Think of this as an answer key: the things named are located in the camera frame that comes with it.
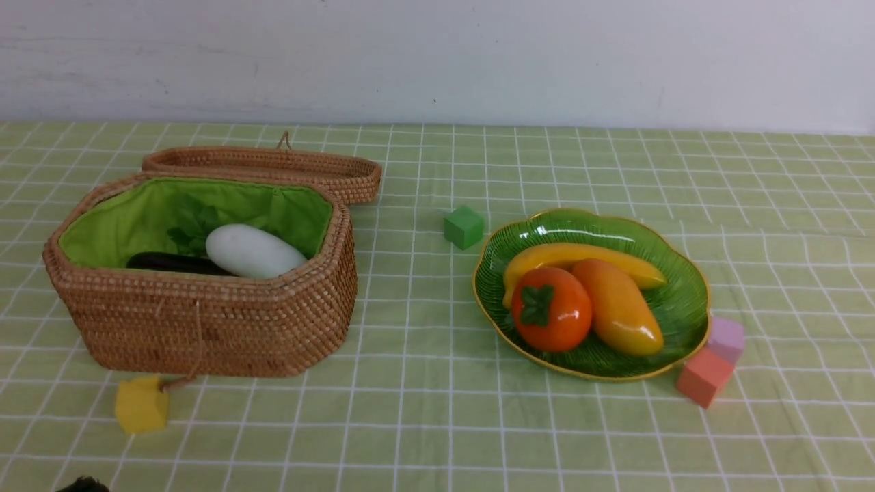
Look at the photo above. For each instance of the yellow banana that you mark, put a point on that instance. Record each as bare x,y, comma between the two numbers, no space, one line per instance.
564,255

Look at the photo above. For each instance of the orange persimmon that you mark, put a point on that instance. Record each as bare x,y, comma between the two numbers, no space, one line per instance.
551,310

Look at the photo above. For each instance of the white radish with leaves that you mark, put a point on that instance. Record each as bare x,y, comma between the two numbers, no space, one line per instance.
235,247

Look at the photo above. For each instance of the orange yellow mango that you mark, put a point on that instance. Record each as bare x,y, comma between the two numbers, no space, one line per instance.
622,318

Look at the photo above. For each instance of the dark purple eggplant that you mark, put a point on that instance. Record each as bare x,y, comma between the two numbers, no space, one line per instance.
162,261

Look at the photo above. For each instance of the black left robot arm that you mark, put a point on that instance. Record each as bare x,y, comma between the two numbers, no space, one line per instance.
85,484

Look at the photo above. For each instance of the green cube block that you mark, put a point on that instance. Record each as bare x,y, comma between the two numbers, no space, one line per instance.
464,227

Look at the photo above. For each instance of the woven wicker basket lid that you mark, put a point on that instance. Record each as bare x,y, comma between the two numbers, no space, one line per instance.
352,180

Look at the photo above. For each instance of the green checkered tablecloth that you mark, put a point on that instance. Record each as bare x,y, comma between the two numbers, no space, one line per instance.
424,396

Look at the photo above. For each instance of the green leaf-shaped plate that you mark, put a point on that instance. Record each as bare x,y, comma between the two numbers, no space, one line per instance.
681,308

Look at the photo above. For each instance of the salmon orange cube block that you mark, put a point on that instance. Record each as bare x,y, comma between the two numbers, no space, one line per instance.
704,376

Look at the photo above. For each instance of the pink cube block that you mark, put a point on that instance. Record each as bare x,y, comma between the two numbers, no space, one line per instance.
727,339

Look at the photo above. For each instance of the woven wicker basket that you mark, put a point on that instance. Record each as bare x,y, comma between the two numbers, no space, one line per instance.
180,323

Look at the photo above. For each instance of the green fabric basket lining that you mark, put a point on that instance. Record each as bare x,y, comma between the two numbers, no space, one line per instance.
136,220

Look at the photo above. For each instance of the yellow block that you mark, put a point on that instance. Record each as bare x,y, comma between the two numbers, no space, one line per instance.
141,406

